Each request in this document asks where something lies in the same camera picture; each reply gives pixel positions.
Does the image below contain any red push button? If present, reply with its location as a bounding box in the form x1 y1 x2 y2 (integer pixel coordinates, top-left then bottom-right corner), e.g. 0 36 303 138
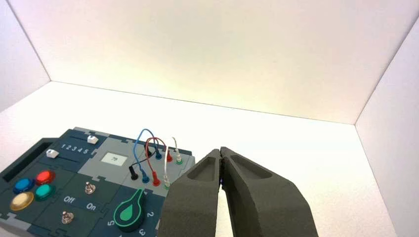
35 170 56 186

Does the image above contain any yellow push button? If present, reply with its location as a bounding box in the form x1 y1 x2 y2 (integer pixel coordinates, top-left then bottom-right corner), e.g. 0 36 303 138
9 192 35 212

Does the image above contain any blue push button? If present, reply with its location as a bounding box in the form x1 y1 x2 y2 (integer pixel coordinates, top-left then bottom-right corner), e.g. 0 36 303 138
12 178 35 195

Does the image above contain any small white display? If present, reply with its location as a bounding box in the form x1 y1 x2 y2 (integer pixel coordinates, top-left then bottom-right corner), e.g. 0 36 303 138
100 152 128 166

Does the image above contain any white jumper cable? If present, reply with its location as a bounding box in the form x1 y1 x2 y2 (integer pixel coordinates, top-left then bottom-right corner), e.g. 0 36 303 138
163 136 183 190

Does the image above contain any black jumper cable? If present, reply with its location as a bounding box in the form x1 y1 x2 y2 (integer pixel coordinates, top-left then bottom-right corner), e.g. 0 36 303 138
128 144 155 181

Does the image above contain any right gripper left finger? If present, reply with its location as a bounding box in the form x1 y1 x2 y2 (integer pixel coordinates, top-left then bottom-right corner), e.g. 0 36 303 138
157 149 223 237

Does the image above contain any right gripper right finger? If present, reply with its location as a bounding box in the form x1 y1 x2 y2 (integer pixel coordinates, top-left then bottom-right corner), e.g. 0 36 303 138
220 147 319 237

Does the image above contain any green push button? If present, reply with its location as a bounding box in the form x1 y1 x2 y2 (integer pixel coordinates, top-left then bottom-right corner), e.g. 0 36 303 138
34 184 57 202

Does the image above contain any red jumper cable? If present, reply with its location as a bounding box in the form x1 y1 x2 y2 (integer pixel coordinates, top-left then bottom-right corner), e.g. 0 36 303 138
145 137 173 187

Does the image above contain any green rotary knob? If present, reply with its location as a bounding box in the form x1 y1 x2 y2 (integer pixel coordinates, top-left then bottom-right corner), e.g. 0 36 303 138
113 188 146 233

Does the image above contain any blue jumper cable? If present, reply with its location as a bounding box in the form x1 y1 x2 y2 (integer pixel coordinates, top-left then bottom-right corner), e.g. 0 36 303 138
132 128 164 184

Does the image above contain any teal and grey control box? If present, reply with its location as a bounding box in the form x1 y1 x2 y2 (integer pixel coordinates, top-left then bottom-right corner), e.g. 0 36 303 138
0 126 196 237

